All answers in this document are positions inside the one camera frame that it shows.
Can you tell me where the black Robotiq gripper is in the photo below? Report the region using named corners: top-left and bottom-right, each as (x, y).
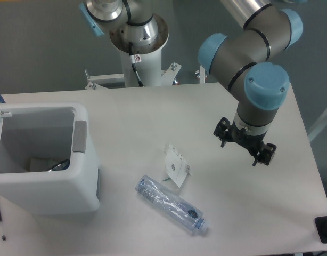
top-left (213, 117), bottom-right (276, 166)

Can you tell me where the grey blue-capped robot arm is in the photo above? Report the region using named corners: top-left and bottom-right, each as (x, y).
top-left (79, 1), bottom-right (303, 165)

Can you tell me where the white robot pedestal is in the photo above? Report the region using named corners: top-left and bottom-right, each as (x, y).
top-left (85, 13), bottom-right (182, 90)

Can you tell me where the white paper wrapper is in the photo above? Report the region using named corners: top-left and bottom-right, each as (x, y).
top-left (160, 143), bottom-right (193, 191)

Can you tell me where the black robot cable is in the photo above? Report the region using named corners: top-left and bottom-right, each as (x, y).
top-left (128, 41), bottom-right (145, 87)

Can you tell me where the white plastic trash can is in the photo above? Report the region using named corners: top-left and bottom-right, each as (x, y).
top-left (0, 102), bottom-right (100, 215)

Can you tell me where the black device at table edge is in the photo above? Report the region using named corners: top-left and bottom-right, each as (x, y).
top-left (315, 216), bottom-right (327, 244)

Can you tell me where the trash inside can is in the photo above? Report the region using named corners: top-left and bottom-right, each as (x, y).
top-left (29, 158), bottom-right (70, 172)

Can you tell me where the clear plastic water bottle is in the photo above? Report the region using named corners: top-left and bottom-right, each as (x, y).
top-left (135, 175), bottom-right (208, 235)

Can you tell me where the white bracket with bolt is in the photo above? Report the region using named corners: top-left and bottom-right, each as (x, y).
top-left (194, 65), bottom-right (208, 84)

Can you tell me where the white metal frame right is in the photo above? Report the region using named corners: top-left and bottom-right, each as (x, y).
top-left (307, 108), bottom-right (327, 142)

